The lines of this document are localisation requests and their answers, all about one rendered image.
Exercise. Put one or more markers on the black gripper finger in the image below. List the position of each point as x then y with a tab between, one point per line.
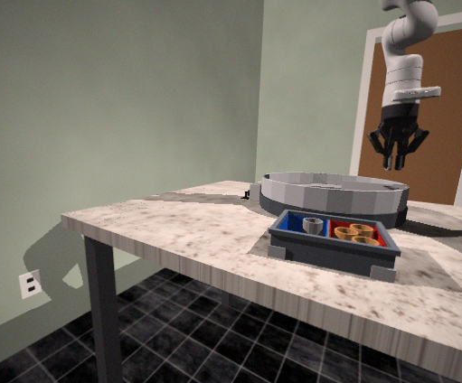
387	157
402	149

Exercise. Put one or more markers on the grey divided bin with blue and red compartments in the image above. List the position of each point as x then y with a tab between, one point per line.
288	242

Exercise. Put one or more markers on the grey round turntable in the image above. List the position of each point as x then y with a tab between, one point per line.
357	197

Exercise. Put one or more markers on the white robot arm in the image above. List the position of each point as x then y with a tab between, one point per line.
404	72

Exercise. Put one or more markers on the bronze bushing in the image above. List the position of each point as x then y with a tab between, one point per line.
345	233
364	231
366	240

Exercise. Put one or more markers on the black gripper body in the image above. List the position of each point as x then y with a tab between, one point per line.
399	115

